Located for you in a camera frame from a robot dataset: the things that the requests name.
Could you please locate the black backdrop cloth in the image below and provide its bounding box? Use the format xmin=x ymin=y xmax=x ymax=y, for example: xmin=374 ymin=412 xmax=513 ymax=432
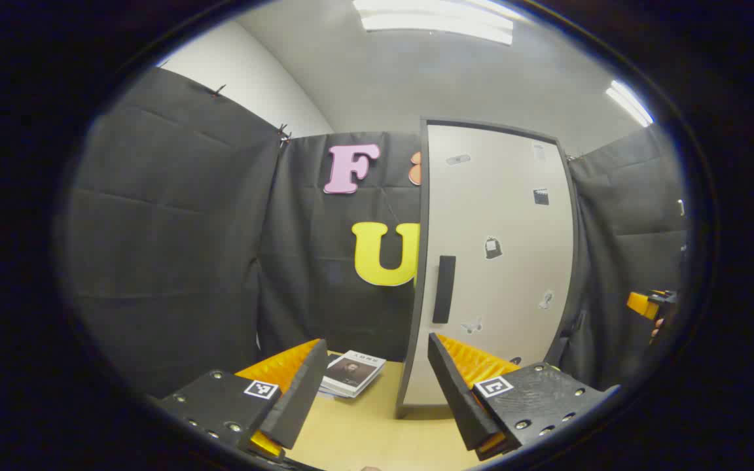
xmin=63 ymin=65 xmax=689 ymax=400

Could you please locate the white cabinet door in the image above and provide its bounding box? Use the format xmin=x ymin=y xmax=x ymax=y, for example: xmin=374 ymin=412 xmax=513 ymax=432
xmin=403 ymin=123 xmax=575 ymax=408

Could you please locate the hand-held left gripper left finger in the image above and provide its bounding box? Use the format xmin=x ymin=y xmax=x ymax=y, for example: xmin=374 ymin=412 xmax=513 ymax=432
xmin=153 ymin=338 xmax=329 ymax=462

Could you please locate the white portrait cover book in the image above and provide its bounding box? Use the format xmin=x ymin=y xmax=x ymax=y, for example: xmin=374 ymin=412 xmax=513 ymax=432
xmin=322 ymin=350 xmax=387 ymax=398

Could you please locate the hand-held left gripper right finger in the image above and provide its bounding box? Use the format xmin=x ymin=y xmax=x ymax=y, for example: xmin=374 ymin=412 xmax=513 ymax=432
xmin=427 ymin=332 xmax=620 ymax=462

